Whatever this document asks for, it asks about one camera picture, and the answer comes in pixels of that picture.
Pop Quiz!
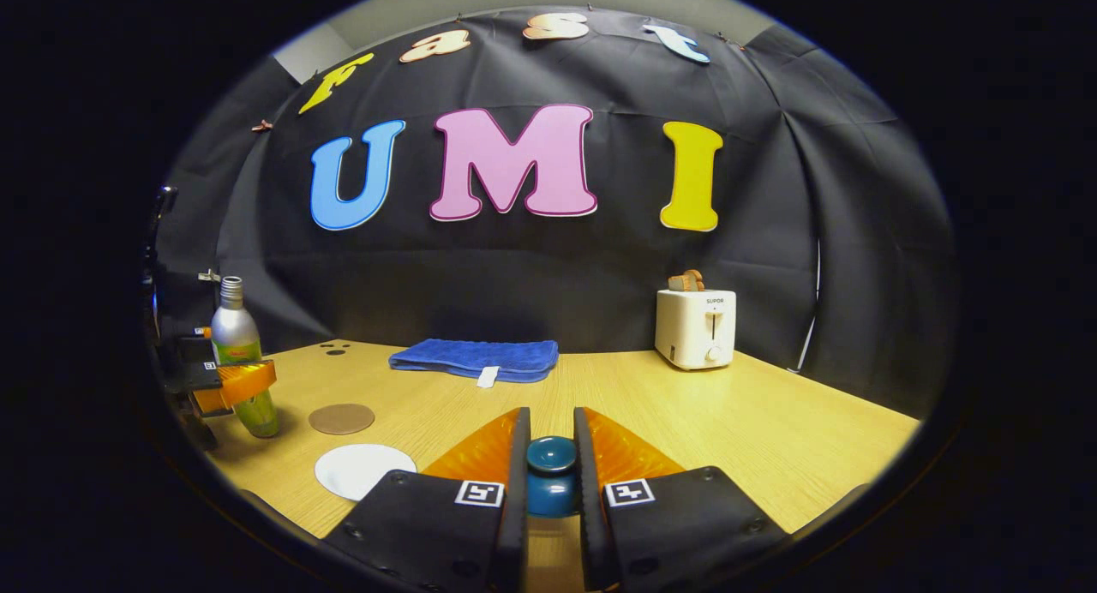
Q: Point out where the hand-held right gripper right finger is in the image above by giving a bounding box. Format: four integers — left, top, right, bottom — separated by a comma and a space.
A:
572, 407, 789, 593

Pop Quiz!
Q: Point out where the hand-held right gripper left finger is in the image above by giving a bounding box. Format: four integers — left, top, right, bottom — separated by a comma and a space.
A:
321, 407, 532, 593

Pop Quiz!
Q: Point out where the white toaster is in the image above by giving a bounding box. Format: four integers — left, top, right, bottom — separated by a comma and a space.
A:
655, 289, 737, 372

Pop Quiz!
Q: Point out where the silver green water bottle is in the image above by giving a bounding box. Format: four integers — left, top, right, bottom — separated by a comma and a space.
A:
210, 276, 280, 440

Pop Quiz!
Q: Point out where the round brown coaster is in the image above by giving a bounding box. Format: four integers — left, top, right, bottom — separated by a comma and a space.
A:
309, 403, 376, 436

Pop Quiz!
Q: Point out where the folded blue towel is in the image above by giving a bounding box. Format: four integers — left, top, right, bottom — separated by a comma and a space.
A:
388, 338, 560, 389

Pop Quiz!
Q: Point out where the black backdrop cloth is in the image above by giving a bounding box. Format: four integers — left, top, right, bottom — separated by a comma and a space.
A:
154, 6, 956, 418

